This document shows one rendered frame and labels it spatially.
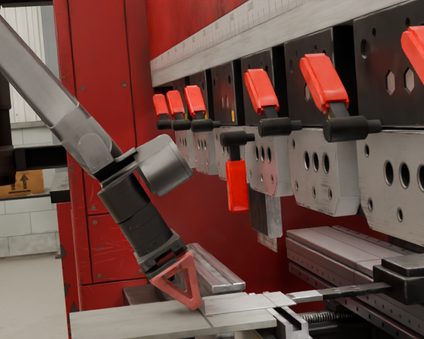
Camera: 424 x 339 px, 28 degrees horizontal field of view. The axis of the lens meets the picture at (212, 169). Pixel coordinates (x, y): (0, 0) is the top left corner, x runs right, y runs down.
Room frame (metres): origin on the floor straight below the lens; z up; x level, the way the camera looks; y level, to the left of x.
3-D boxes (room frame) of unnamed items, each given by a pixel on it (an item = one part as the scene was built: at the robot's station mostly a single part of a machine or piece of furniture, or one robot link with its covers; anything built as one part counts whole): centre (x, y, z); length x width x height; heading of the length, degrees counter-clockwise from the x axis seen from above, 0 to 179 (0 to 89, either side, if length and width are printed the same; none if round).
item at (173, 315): (1.14, 0.08, 1.00); 0.26 x 0.18 x 0.01; 101
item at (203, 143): (1.39, -0.03, 1.26); 0.15 x 0.09 x 0.17; 11
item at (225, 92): (1.20, -0.06, 1.26); 0.15 x 0.09 x 0.17; 11
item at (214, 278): (1.71, 0.03, 0.92); 0.50 x 0.06 x 0.10; 11
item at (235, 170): (1.01, -0.03, 1.20); 0.04 x 0.02 x 0.10; 101
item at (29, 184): (3.49, 0.80, 1.04); 0.30 x 0.26 x 0.12; 10
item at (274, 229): (1.17, -0.07, 1.13); 0.10 x 0.02 x 0.10; 11
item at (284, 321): (1.15, -0.07, 0.99); 0.20 x 0.03 x 0.03; 11
